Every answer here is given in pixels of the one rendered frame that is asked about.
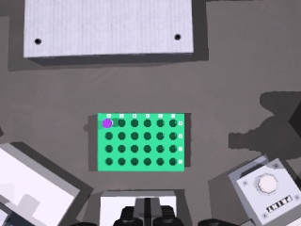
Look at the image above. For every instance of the white balance with glass enclosure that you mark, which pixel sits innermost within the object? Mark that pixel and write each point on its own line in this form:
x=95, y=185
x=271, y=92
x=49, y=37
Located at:
x=266, y=192

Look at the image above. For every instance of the white tube with purple cap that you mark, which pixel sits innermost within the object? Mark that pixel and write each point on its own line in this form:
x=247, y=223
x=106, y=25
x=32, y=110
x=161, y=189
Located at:
x=107, y=123

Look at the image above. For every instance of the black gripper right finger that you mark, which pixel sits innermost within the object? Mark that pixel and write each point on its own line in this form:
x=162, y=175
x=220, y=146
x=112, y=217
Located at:
x=155, y=217

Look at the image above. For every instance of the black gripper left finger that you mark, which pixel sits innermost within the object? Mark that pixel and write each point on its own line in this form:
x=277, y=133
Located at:
x=140, y=217

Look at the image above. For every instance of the green tube rack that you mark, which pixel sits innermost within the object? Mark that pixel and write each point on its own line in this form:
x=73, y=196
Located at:
x=151, y=138

